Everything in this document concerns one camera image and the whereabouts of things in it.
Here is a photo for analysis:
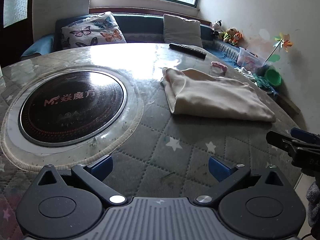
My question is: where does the cow plush toy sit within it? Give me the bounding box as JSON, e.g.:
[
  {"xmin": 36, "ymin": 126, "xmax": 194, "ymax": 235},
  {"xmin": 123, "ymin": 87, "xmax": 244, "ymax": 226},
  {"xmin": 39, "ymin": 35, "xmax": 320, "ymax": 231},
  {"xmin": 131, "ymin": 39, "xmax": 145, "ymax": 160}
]
[{"xmin": 212, "ymin": 20, "xmax": 223, "ymax": 36}]

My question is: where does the pink small toy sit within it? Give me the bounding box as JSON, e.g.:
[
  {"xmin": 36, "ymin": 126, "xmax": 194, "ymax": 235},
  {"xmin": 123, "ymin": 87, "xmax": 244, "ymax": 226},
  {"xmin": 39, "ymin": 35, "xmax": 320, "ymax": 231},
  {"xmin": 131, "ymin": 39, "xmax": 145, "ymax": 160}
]
[{"xmin": 211, "ymin": 61, "xmax": 228, "ymax": 73}]

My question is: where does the colourful pinwheel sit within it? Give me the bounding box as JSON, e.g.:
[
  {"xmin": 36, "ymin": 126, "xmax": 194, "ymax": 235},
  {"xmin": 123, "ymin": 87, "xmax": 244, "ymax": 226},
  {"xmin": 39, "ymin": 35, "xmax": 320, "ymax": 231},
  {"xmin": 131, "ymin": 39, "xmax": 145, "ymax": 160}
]
[{"xmin": 265, "ymin": 33, "xmax": 293, "ymax": 63}]

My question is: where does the cream sweatshirt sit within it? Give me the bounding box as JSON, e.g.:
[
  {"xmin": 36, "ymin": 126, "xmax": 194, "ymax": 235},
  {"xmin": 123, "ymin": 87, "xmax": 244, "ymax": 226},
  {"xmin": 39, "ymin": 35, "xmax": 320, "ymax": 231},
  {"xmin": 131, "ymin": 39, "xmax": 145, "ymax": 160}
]
[{"xmin": 162, "ymin": 68, "xmax": 276, "ymax": 122}]

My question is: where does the black remote control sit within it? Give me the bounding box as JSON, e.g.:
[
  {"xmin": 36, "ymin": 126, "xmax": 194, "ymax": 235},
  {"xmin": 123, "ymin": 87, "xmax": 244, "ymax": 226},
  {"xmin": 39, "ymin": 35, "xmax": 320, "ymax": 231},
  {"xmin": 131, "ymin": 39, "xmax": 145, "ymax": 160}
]
[{"xmin": 169, "ymin": 43, "xmax": 207, "ymax": 60}]

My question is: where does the orange tiger plush toy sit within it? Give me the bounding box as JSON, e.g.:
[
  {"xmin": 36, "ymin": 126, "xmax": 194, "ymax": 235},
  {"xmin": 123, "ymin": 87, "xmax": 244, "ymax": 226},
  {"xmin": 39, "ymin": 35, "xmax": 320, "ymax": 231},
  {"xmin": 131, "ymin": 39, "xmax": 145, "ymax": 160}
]
[{"xmin": 231, "ymin": 31, "xmax": 242, "ymax": 46}]

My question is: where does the clear plastic storage box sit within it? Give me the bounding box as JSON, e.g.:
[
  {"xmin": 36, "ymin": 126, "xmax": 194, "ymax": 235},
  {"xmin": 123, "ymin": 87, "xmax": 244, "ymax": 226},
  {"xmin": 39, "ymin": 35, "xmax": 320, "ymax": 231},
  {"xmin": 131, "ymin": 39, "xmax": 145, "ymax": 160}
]
[{"xmin": 237, "ymin": 47, "xmax": 264, "ymax": 72}]

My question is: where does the butterfly print pillow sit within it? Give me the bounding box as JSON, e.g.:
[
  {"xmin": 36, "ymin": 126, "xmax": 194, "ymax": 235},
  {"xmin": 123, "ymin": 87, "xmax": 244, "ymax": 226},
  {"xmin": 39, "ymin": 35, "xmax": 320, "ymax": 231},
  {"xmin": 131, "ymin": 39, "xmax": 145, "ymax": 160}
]
[{"xmin": 61, "ymin": 11, "xmax": 126, "ymax": 49}]

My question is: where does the dark wooden door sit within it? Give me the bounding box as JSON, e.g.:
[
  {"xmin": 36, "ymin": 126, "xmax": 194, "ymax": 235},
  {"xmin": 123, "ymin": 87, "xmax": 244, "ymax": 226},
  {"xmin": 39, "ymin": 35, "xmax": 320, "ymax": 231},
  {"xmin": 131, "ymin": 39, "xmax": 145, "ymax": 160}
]
[{"xmin": 1, "ymin": 0, "xmax": 34, "ymax": 68}]

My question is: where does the green orange plush toy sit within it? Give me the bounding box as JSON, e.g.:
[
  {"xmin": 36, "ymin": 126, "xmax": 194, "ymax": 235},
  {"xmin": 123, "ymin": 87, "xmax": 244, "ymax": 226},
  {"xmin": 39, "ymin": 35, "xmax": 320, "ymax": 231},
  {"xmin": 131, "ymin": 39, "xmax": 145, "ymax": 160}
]
[{"xmin": 223, "ymin": 28, "xmax": 237, "ymax": 43}]

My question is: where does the round induction cooktop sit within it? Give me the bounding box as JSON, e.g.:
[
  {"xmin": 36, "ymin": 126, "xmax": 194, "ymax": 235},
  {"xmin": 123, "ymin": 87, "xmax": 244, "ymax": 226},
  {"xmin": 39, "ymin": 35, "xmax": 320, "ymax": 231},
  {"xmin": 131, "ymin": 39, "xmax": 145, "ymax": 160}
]
[{"xmin": 1, "ymin": 65, "xmax": 144, "ymax": 173}]

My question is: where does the white plain pillow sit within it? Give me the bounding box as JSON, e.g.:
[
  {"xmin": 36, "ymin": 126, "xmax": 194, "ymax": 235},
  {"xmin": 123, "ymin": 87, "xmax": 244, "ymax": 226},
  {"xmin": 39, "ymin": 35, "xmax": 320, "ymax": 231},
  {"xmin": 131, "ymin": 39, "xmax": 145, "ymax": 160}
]
[{"xmin": 163, "ymin": 14, "xmax": 203, "ymax": 48}]

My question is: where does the green plastic bowl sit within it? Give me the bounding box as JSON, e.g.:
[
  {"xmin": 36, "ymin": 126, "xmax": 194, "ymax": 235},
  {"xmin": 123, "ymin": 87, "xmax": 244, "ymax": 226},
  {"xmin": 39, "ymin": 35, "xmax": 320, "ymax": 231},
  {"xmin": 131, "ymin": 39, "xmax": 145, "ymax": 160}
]
[{"xmin": 264, "ymin": 68, "xmax": 282, "ymax": 87}]

